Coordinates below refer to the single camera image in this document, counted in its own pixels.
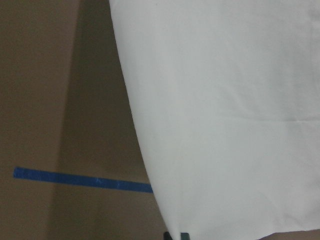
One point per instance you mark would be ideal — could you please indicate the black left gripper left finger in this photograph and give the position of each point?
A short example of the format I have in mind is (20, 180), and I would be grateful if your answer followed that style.
(167, 236)

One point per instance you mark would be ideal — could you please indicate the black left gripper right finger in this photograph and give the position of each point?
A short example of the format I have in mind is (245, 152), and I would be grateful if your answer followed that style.
(184, 236)

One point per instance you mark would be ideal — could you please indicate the white long-sleeve printed shirt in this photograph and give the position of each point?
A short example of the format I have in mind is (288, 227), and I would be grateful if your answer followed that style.
(225, 100)

